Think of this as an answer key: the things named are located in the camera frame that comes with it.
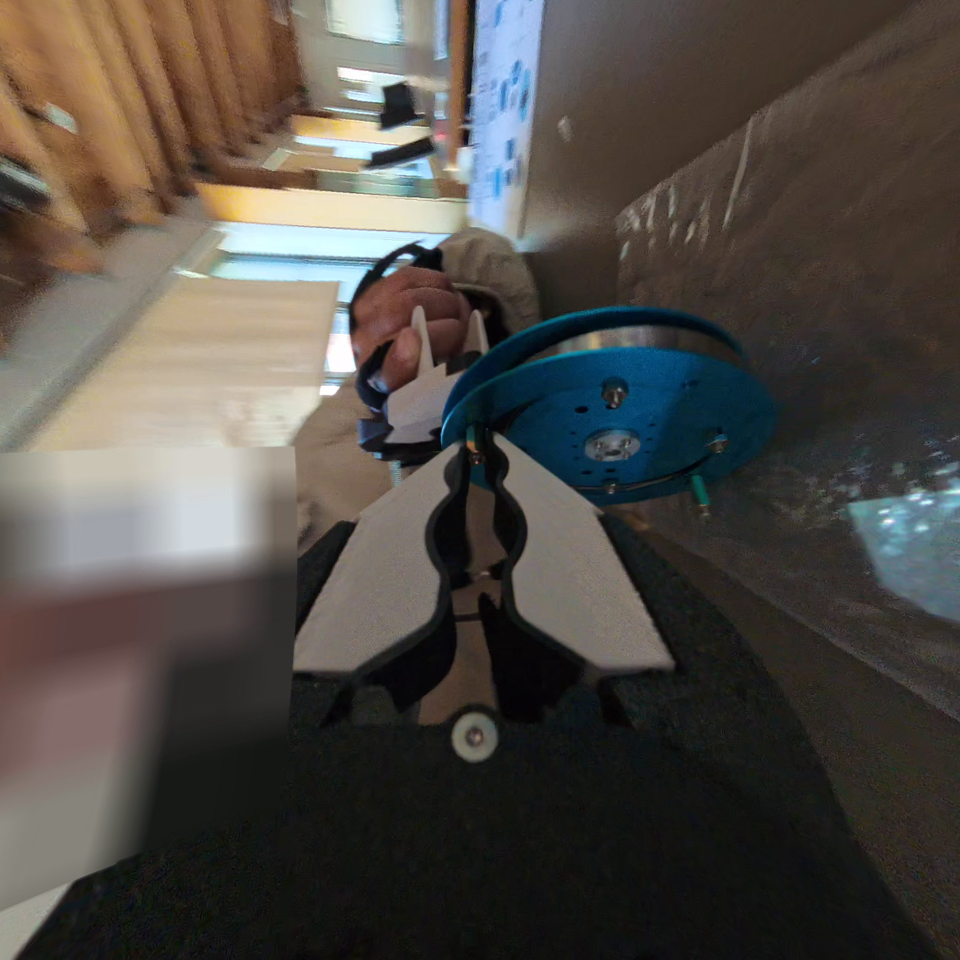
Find group of blue metal brackets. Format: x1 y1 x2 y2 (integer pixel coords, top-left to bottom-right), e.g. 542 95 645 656
487 60 534 189

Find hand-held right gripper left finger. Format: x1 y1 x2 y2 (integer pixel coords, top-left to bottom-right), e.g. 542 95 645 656
292 441 470 712

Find clear plastic bag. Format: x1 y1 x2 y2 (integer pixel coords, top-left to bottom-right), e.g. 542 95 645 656
615 22 960 721

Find white paper sheet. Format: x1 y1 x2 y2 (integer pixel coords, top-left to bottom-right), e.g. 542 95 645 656
468 0 545 237

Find person's beige jacket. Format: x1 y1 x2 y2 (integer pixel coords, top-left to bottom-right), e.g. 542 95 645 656
296 390 466 560

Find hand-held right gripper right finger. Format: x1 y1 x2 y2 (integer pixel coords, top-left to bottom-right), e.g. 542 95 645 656
478 432 676 723

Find blue round turntable assembly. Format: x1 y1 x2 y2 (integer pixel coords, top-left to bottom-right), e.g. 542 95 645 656
439 306 779 520

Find black monitor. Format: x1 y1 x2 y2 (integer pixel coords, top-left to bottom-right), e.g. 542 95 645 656
378 81 421 129

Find person's left forearm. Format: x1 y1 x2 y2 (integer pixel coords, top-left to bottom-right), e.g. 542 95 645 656
438 227 543 354

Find person's left hand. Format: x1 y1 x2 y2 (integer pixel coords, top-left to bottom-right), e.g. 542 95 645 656
351 264 485 395

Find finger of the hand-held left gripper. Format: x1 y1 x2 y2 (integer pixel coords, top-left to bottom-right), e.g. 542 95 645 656
384 366 456 447

